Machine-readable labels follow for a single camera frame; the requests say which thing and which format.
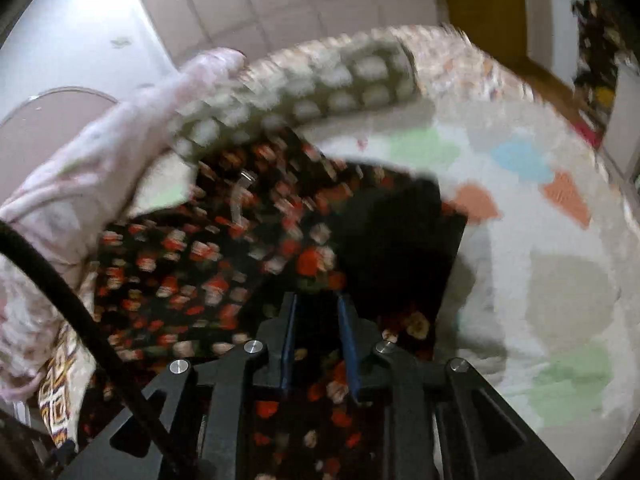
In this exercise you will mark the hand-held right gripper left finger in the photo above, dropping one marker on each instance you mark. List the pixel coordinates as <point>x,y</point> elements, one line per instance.
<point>287,347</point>

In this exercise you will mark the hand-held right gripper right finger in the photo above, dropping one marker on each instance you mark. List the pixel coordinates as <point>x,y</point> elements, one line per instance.
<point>349,347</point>

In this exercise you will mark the black floral garment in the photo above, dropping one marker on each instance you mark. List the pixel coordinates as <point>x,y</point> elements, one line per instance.
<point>200,260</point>

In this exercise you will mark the heart patterned bedspread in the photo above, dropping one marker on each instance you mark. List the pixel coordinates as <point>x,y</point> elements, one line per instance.
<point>540,270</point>

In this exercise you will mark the geometric patterned bed sheet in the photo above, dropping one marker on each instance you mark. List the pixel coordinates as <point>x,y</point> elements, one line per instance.
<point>62,395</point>

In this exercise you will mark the olive white-dotted pillow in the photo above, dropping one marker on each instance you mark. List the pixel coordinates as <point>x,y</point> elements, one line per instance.
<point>330,85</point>

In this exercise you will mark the pink fluffy quilt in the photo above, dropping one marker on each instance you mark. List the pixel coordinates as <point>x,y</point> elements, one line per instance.
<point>75,175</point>

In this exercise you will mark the pink arched headboard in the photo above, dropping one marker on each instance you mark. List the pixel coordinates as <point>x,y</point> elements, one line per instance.
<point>45,120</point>

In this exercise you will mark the brown wooden door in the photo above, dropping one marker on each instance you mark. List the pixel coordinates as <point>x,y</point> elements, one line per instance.
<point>482,5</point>

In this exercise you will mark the cluttered storage rack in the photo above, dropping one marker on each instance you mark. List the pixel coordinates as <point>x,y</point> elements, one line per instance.
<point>595,55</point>

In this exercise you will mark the white wall switch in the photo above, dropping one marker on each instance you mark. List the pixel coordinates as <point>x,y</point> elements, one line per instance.
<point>121,42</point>

